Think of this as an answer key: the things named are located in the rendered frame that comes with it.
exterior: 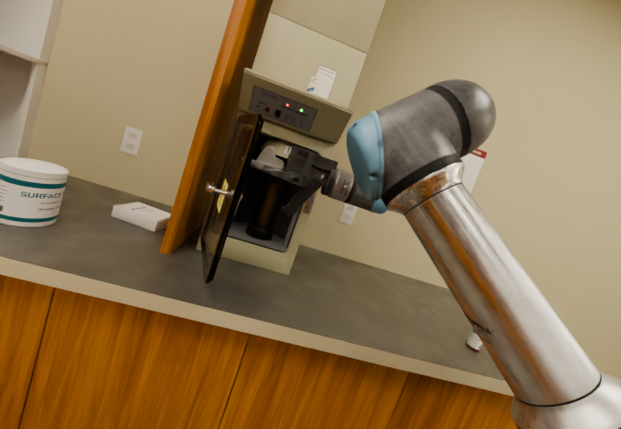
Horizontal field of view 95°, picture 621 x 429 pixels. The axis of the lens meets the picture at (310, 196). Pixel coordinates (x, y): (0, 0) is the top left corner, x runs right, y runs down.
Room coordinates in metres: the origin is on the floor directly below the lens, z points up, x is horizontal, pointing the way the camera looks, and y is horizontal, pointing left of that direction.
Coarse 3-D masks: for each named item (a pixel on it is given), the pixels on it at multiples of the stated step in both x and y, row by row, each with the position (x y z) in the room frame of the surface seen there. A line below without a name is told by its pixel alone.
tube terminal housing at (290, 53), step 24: (288, 24) 0.90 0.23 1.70; (264, 48) 0.89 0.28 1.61; (288, 48) 0.91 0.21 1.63; (312, 48) 0.92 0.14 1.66; (336, 48) 0.93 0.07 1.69; (264, 72) 0.90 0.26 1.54; (288, 72) 0.91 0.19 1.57; (312, 72) 0.92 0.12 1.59; (336, 96) 0.94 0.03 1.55; (264, 120) 0.91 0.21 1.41; (312, 144) 0.93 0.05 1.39; (240, 240) 0.91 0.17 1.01; (264, 264) 0.93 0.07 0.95; (288, 264) 0.94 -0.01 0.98
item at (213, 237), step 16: (240, 128) 0.77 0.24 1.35; (256, 128) 0.60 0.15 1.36; (240, 144) 0.70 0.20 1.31; (240, 160) 0.64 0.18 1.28; (224, 176) 0.79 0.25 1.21; (240, 176) 0.60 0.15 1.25; (224, 208) 0.66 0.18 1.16; (208, 224) 0.80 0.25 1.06; (224, 224) 0.61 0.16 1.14; (208, 240) 0.73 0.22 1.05; (208, 256) 0.66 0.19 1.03; (208, 272) 0.61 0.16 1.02
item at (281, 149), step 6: (270, 138) 0.99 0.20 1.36; (276, 138) 0.96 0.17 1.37; (264, 144) 0.98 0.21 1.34; (270, 144) 0.96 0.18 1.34; (276, 144) 0.95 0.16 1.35; (282, 144) 0.95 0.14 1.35; (288, 144) 0.95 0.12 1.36; (294, 144) 0.96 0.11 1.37; (276, 150) 0.94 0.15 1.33; (282, 150) 0.94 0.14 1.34; (288, 150) 0.94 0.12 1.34; (282, 156) 0.93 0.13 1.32
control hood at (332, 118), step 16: (256, 80) 0.80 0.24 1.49; (272, 80) 0.79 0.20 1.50; (240, 96) 0.84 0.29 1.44; (288, 96) 0.82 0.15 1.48; (304, 96) 0.81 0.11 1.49; (320, 112) 0.84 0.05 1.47; (336, 112) 0.83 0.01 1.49; (352, 112) 0.83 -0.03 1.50; (320, 128) 0.88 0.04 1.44; (336, 128) 0.87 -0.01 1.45
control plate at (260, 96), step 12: (252, 96) 0.83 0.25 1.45; (264, 96) 0.83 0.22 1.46; (276, 96) 0.82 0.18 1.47; (252, 108) 0.86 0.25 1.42; (264, 108) 0.85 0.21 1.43; (276, 108) 0.85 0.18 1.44; (288, 108) 0.84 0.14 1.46; (300, 108) 0.84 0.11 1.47; (312, 108) 0.83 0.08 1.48; (288, 120) 0.87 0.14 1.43; (300, 120) 0.87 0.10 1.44; (312, 120) 0.86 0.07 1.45
